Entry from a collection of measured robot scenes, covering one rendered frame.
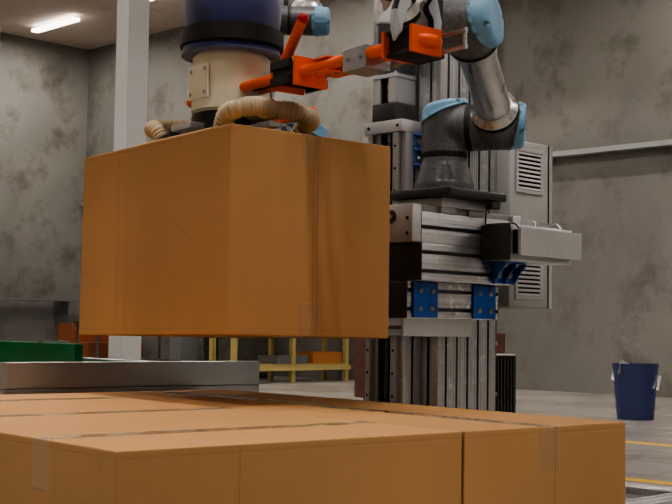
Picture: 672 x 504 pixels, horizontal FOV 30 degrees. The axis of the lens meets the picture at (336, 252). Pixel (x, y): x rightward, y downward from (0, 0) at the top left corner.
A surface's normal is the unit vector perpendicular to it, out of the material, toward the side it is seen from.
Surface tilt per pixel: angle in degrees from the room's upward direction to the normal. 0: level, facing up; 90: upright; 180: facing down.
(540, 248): 90
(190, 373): 90
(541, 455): 90
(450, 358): 90
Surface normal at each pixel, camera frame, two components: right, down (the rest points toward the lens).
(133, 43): 0.64, -0.04
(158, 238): -0.79, -0.06
